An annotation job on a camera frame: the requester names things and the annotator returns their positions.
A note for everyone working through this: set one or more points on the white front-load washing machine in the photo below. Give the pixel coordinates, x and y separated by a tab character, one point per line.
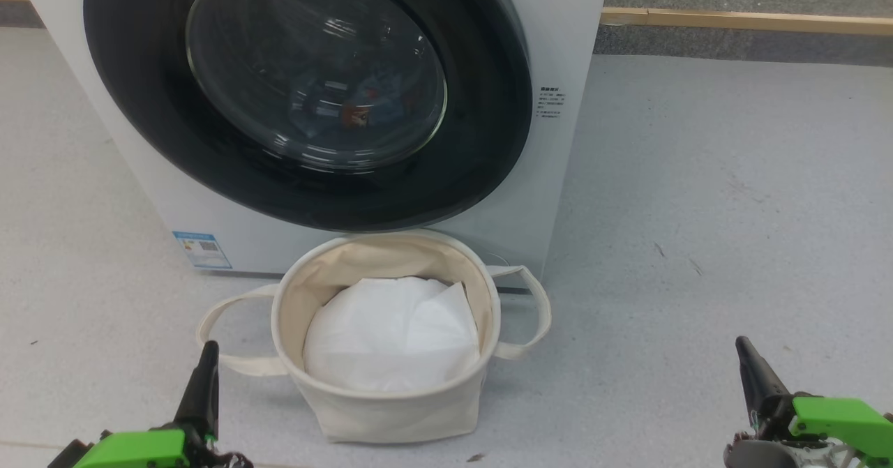
565	35

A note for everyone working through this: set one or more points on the white padding cloth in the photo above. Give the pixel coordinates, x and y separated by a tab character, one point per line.
391	335

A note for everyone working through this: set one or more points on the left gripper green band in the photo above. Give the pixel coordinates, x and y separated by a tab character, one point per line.
132	448

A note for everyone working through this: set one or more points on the small printed text label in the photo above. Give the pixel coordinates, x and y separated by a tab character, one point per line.
550	103

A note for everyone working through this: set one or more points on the cream canvas laundry basket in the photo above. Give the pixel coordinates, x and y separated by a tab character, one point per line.
391	416

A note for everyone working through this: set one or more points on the blue energy label sticker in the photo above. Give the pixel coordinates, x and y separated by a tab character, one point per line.
202	250

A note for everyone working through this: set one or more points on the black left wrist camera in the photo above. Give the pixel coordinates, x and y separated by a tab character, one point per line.
68	455

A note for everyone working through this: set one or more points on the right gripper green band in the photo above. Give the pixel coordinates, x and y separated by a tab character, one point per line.
837	419

